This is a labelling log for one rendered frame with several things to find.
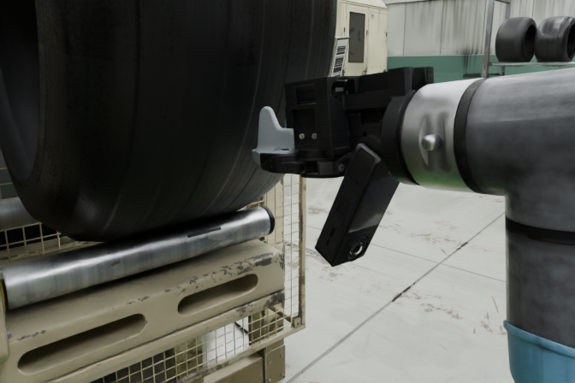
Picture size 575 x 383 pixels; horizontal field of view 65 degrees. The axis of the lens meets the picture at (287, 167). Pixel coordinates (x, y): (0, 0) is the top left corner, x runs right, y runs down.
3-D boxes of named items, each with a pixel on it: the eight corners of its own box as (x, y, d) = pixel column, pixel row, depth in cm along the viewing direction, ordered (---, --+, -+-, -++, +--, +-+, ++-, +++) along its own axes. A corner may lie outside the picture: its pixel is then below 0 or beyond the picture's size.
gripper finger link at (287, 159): (285, 146, 46) (348, 147, 39) (287, 164, 46) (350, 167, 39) (246, 152, 43) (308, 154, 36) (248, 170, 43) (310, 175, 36)
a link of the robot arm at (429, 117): (512, 183, 32) (449, 205, 27) (453, 179, 36) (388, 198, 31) (509, 77, 32) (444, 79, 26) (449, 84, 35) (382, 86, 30)
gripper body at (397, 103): (338, 82, 44) (452, 66, 35) (343, 170, 45) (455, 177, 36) (275, 84, 39) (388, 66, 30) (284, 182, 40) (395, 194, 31)
